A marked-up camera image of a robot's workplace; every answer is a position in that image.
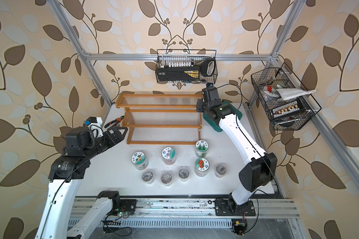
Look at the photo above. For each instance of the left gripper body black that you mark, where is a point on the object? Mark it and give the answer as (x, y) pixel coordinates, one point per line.
(98, 144)

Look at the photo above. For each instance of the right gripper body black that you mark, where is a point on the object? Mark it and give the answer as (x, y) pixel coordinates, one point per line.
(203, 107)

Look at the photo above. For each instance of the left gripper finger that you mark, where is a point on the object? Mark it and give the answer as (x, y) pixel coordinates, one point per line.
(115, 133)
(110, 143)

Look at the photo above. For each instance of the wooden two-tier shelf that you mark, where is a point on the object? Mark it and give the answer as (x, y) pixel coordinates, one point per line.
(161, 119)

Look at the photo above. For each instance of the clear seed jar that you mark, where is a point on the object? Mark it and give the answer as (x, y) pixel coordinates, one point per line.
(220, 170)
(184, 174)
(166, 178)
(148, 176)

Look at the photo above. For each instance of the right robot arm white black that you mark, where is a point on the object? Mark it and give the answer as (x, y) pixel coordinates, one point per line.
(258, 166)

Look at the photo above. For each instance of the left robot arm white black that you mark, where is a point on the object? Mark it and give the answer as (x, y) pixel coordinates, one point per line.
(65, 177)

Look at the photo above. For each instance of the carrot label seed jar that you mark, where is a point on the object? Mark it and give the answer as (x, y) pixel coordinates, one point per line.
(139, 160)

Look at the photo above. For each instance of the grass label seed jar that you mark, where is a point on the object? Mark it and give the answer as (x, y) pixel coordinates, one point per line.
(201, 148)

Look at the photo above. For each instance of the flower label seed jar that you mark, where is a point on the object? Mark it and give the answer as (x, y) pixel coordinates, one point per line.
(168, 155)

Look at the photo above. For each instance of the tomato label seed jar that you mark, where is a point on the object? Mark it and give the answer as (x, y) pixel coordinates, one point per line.
(201, 167)

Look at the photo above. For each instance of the orange black pliers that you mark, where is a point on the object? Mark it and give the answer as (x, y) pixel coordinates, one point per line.
(114, 122)

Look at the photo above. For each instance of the green plastic tool case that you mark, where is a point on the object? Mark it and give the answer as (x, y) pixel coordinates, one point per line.
(229, 121)

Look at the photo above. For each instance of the black yellow tool in basket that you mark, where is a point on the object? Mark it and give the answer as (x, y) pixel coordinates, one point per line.
(187, 71)

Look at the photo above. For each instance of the white paper in basket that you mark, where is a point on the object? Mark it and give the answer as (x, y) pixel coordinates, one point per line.
(291, 93)

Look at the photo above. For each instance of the paint tube set box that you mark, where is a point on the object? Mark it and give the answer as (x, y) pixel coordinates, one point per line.
(287, 110)

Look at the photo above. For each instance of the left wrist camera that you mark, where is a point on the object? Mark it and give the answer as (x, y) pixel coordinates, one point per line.
(93, 123)

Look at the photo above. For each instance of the back black wire basket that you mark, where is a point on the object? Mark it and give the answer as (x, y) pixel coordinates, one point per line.
(178, 55)

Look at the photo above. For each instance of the black wire basket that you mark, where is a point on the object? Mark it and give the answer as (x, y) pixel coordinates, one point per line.
(267, 81)
(178, 55)

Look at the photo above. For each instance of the right black wire basket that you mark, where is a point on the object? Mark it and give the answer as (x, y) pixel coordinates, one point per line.
(267, 81)

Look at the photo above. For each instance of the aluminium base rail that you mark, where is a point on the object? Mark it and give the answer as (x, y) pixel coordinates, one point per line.
(205, 208)

